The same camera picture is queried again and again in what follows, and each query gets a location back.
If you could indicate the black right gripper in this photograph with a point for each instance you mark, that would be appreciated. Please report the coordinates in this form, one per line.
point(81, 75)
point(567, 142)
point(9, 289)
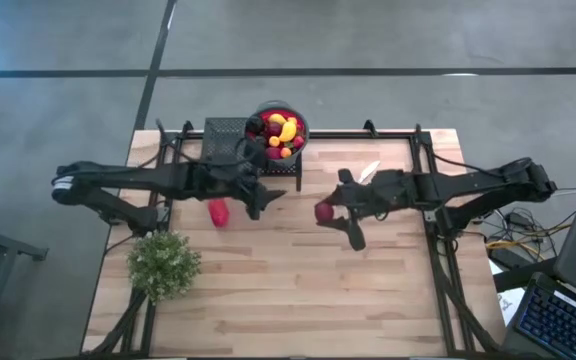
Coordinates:
point(368, 197)

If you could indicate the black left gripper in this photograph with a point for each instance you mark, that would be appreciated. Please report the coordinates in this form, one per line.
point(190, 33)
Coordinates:
point(243, 182)

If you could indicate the dark red fig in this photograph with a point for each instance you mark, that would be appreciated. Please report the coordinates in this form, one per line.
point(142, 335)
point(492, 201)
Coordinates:
point(273, 153)

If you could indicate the small orange fruit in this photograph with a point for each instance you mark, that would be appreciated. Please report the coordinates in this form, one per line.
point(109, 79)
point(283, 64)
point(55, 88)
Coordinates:
point(286, 152)
point(274, 141)

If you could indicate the red strawberry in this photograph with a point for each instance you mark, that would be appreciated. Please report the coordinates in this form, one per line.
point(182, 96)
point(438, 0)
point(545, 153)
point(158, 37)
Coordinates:
point(298, 141)

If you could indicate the large dark purple fruit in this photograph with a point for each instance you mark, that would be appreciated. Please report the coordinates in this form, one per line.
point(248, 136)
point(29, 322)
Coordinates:
point(255, 123)

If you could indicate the red grey collapsible colander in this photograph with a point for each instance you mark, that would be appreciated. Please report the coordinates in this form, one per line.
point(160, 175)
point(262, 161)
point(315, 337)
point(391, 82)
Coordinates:
point(302, 120)

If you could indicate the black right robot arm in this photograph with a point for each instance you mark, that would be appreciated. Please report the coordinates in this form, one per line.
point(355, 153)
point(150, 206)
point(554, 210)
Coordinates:
point(468, 187)

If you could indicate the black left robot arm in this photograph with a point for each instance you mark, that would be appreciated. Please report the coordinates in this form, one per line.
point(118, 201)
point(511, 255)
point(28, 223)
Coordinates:
point(133, 182)

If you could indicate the red bell pepper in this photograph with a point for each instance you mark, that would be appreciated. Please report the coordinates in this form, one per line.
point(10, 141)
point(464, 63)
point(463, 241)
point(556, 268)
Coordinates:
point(218, 212)

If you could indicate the black mesh shelf riser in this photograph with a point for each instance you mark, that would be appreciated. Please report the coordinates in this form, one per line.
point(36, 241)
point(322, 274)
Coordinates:
point(218, 140)

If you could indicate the green artificial potted plant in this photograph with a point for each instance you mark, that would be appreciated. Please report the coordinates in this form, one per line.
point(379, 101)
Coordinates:
point(163, 265)

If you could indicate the black power adapter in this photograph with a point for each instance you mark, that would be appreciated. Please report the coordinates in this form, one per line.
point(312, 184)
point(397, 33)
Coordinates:
point(518, 219)

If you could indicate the white paper sheet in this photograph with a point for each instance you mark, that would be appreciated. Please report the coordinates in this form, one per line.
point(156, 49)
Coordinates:
point(510, 302)

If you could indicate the black stand bar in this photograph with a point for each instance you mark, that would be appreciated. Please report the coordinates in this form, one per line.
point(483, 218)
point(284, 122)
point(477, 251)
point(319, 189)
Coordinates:
point(523, 277)

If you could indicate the grey metal stand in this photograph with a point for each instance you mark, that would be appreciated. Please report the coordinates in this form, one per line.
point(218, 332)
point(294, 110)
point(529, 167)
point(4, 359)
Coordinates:
point(8, 245)

